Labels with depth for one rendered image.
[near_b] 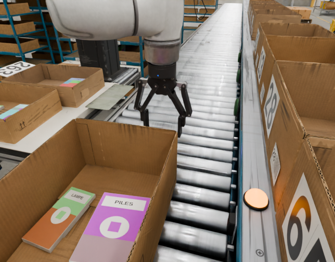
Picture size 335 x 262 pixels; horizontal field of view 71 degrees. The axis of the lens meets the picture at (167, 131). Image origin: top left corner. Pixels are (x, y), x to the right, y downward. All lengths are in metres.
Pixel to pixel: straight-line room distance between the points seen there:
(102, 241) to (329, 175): 0.40
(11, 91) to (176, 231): 1.00
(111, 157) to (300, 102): 0.58
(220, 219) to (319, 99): 0.44
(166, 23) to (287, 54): 0.69
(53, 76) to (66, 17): 1.01
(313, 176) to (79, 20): 0.47
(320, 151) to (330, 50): 0.82
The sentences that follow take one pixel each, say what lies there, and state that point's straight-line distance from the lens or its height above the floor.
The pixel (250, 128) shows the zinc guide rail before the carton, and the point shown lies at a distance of 0.69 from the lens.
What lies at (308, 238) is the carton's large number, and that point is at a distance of 0.33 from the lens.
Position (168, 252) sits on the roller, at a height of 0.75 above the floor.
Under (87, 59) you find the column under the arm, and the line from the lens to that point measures 1.48.
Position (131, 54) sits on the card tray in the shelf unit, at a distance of 2.54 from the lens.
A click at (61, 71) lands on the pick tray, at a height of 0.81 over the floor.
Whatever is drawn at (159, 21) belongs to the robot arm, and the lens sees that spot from 0.56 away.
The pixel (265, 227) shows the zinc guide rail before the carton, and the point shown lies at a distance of 0.45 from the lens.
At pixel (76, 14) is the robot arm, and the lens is 0.52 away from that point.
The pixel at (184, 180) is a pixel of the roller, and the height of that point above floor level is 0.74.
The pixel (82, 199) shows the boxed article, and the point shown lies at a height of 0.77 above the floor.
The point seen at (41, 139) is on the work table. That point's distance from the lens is 0.97.
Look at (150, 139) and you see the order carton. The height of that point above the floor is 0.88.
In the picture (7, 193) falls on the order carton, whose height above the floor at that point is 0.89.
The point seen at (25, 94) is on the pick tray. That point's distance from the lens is 1.25.
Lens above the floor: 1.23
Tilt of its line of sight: 32 degrees down
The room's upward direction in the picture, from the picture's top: straight up
